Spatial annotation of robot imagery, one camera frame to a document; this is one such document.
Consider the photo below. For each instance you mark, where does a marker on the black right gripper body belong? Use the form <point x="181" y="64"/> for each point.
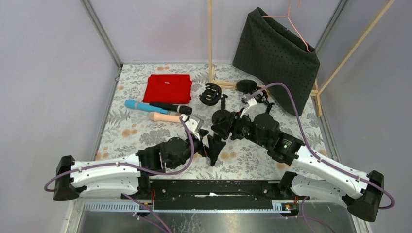
<point x="230" y="123"/>

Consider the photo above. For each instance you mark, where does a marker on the dark grey dotted cloth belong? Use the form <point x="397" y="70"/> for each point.
<point x="273" y="54"/>

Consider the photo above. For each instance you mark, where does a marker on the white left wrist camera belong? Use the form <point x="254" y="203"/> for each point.
<point x="194" y="124"/>

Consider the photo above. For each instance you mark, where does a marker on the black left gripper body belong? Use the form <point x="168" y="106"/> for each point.
<point x="205" y="143"/>

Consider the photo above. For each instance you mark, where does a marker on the black tripod shock mount stand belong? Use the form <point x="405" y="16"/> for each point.
<point x="262" y="98"/>

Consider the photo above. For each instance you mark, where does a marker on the blue microphone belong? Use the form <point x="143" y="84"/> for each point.
<point x="132" y="104"/>

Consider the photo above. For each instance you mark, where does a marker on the wooden rack frame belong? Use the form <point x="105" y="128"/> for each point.
<point x="317" y="90"/>

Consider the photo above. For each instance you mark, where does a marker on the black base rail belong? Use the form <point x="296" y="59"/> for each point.
<point x="216" y="196"/>

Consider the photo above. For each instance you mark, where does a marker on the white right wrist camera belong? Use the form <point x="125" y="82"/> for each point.
<point x="248" y="102"/>

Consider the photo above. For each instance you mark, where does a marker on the peach pink microphone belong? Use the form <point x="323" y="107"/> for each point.
<point x="155" y="116"/>

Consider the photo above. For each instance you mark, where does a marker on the black clip microphone stand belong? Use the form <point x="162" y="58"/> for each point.
<point x="246" y="86"/>

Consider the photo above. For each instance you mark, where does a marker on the pink wire hanger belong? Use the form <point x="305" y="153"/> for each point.
<point x="287" y="16"/>

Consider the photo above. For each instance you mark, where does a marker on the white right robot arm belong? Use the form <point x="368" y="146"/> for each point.
<point x="357" y="191"/>

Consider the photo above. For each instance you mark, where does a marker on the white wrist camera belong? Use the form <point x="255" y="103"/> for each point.
<point x="248" y="102"/>
<point x="194" y="124"/>

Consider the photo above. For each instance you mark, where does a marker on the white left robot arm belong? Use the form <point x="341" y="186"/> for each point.
<point x="130" y="174"/>

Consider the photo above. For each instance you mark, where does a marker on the black round base stand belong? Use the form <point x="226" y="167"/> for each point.
<point x="222" y="101"/>

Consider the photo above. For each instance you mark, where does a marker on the red folded cloth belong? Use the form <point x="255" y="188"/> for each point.
<point x="168" y="88"/>

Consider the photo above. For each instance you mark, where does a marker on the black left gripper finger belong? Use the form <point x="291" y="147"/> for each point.
<point x="215" y="146"/>
<point x="201" y="133"/>

